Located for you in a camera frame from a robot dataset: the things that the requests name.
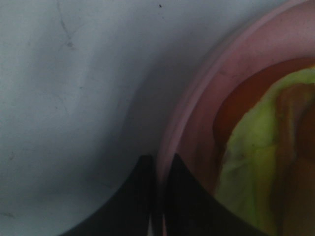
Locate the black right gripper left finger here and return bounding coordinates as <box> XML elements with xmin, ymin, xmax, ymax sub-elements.
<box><xmin>62</xmin><ymin>155</ymin><xmax>155</xmax><ymax>236</ymax></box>

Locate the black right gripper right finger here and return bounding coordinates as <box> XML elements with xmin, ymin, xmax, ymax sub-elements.
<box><xmin>157</xmin><ymin>154</ymin><xmax>264</xmax><ymax>236</ymax></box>

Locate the sandwich with lettuce and tomato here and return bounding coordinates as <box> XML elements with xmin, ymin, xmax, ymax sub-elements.
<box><xmin>213</xmin><ymin>58</ymin><xmax>315</xmax><ymax>236</ymax></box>

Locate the pink round plate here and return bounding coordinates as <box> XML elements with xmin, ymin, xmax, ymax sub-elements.
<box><xmin>157</xmin><ymin>0</ymin><xmax>315</xmax><ymax>195</ymax></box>

